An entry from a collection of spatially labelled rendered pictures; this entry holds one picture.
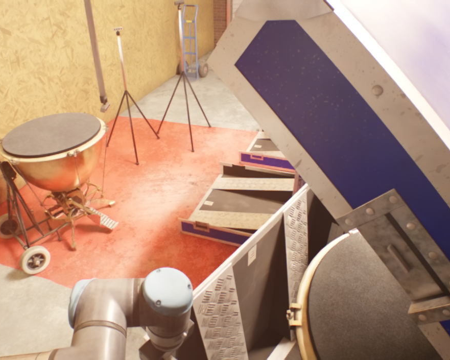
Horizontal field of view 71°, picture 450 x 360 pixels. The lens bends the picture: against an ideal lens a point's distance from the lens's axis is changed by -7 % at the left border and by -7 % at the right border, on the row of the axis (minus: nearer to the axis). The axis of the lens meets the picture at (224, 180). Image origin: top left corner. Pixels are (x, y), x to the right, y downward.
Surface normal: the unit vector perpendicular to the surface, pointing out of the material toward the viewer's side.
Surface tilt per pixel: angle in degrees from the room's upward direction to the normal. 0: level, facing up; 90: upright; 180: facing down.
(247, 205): 2
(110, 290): 11
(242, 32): 90
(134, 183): 0
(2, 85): 90
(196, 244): 0
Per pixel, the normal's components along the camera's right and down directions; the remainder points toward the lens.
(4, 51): 0.96, 0.15
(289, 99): -0.62, 0.44
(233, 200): -0.03, -0.84
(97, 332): 0.18, -0.83
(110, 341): 0.62, -0.70
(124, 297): 0.18, -0.48
